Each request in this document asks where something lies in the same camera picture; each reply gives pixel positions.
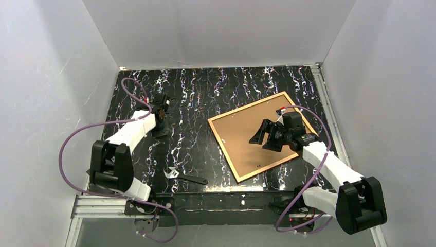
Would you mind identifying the wooden picture frame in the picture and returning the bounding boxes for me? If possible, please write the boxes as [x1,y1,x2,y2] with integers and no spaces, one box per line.
[208,92,299,183]

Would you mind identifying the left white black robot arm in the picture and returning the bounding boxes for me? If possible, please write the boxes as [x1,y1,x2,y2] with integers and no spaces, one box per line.
[87,93,171,201]

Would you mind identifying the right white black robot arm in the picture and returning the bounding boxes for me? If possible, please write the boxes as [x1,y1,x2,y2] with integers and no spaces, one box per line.
[249,108,388,235]

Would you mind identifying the black adjustable wrench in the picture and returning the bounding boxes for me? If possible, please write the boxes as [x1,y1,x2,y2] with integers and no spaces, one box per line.
[164,167,208,185]

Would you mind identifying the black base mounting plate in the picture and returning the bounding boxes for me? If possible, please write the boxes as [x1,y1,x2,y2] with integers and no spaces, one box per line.
[125,191,294,227]

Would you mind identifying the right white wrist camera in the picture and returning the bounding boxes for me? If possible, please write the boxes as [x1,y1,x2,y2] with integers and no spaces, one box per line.
[276,107,286,125]

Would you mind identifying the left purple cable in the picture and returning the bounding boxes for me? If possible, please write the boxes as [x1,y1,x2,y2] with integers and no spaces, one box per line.
[58,77,179,244]

